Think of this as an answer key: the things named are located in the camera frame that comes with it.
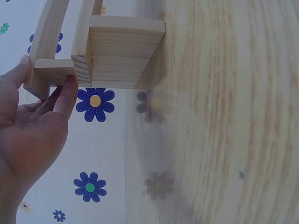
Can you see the person's left hand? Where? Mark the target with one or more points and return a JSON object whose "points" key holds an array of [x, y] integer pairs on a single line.
{"points": [[30, 140]]}

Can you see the large wooden block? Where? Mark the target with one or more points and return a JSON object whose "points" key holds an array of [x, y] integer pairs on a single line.
{"points": [[121, 51]]}

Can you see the long wooden plank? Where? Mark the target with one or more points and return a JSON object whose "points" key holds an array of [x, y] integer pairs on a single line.
{"points": [[46, 30], [81, 35]]}

